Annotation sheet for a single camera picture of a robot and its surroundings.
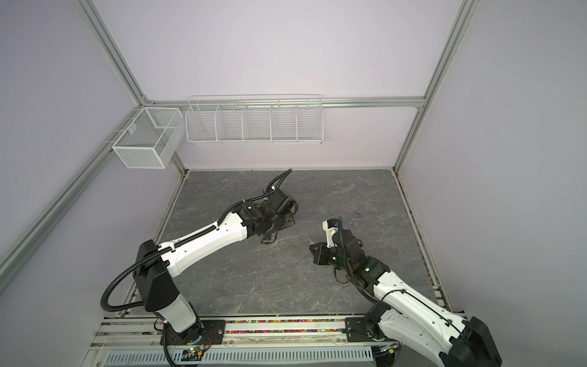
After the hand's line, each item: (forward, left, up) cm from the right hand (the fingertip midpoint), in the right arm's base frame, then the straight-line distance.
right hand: (310, 248), depth 78 cm
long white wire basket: (+53, +24, +17) cm, 61 cm away
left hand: (+8, +7, +5) cm, 12 cm away
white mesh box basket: (+46, +70, +12) cm, 84 cm away
